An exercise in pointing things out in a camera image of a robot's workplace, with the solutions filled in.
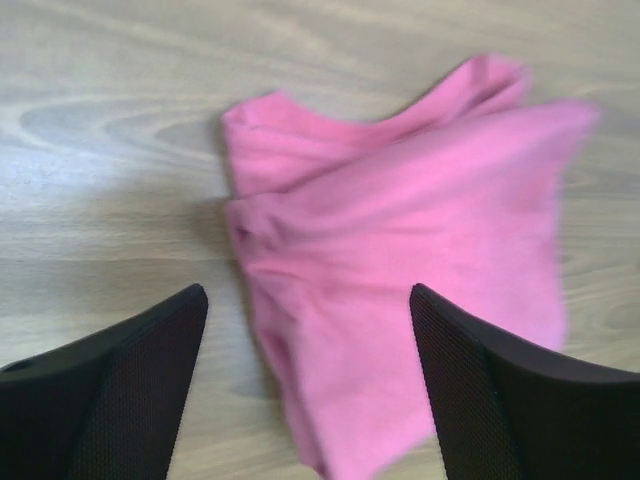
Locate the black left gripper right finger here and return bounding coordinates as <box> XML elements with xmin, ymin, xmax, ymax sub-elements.
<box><xmin>410</xmin><ymin>284</ymin><xmax>639</xmax><ymax>480</ymax></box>

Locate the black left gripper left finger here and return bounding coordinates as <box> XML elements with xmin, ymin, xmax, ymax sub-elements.
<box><xmin>1</xmin><ymin>284</ymin><xmax>208</xmax><ymax>479</ymax></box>

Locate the pink t-shirt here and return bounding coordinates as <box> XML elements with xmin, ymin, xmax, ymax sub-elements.
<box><xmin>222</xmin><ymin>55</ymin><xmax>597</xmax><ymax>479</ymax></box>

